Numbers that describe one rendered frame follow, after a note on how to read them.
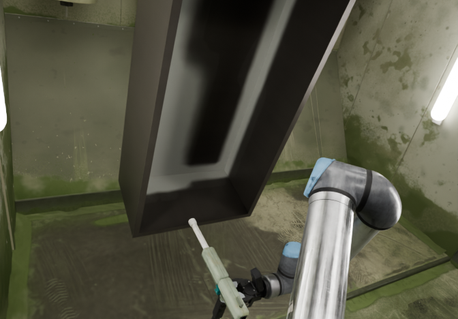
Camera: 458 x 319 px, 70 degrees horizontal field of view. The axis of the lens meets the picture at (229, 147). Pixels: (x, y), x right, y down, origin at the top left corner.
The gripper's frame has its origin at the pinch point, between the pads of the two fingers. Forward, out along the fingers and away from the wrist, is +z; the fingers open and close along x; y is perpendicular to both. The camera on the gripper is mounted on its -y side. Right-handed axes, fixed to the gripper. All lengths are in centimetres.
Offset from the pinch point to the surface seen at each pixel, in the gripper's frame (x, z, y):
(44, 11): 181, 54, -46
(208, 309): 22, -20, 45
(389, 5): 137, -186, -124
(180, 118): 70, 1, -35
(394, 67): 108, -191, -81
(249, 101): 67, -32, -50
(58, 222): 106, 41, 58
